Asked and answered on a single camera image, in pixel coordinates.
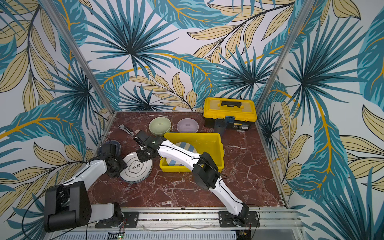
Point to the yellow black plastic toolbox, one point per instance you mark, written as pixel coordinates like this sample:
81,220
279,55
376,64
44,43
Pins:
239,114

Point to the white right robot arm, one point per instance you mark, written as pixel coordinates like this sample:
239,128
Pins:
205,171

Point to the white plate green rings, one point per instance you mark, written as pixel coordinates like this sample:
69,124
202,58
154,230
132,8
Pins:
135,171

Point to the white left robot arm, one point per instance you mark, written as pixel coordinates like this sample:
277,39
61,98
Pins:
67,205

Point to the pale green bowl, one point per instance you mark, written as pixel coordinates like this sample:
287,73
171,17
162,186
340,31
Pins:
159,126

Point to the yellow plastic bin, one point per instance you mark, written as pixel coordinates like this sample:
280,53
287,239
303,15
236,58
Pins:
196,143

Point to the metal wrench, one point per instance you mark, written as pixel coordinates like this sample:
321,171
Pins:
126,130

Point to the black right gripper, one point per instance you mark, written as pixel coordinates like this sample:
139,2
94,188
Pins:
138,137

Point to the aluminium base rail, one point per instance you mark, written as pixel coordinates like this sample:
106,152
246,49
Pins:
204,223

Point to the dark blue bowl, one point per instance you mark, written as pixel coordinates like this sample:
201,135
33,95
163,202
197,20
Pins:
112,147

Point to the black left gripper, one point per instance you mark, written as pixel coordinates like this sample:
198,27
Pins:
109,149

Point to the blue textured plastic cup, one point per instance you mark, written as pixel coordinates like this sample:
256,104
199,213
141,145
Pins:
220,126

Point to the lilac bowl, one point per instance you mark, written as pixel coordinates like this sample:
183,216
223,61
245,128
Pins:
187,125

